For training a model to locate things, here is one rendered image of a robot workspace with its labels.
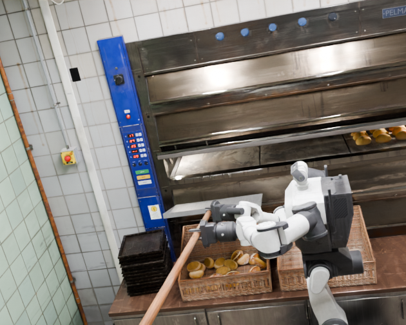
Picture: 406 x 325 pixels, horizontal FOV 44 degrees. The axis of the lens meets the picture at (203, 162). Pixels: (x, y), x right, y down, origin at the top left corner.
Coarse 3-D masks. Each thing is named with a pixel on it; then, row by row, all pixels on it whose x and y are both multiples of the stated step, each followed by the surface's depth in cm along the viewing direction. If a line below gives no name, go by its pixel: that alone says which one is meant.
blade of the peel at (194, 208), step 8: (216, 200) 311; (224, 200) 306; (232, 200) 302; (240, 200) 298; (248, 200) 294; (256, 200) 290; (176, 208) 304; (184, 208) 300; (192, 208) 296; (200, 208) 292; (168, 216) 281; (176, 216) 281
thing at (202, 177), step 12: (336, 156) 318; (348, 156) 315; (360, 156) 313; (372, 156) 313; (384, 156) 312; (240, 168) 330; (252, 168) 326; (264, 168) 323; (276, 168) 322; (288, 168) 322; (180, 180) 333; (192, 180) 332; (204, 180) 331
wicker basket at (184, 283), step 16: (256, 224) 334; (208, 256) 341; (224, 256) 339; (208, 272) 330; (240, 272) 324; (256, 272) 295; (192, 288) 303; (224, 288) 301; (240, 288) 301; (256, 288) 300; (272, 288) 301
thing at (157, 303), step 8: (208, 216) 257; (192, 240) 212; (184, 248) 202; (192, 248) 205; (184, 256) 191; (176, 264) 181; (176, 272) 174; (168, 280) 165; (160, 288) 159; (168, 288) 160; (160, 296) 152; (152, 304) 146; (160, 304) 148; (152, 312) 141; (144, 320) 135; (152, 320) 138
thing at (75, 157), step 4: (64, 148) 331; (72, 148) 328; (76, 148) 330; (60, 152) 327; (64, 152) 326; (68, 152) 326; (72, 152) 325; (76, 152) 329; (64, 156) 327; (72, 156) 326; (76, 156) 328; (72, 160) 327; (76, 160) 328; (80, 160) 333; (64, 164) 329; (68, 164) 329
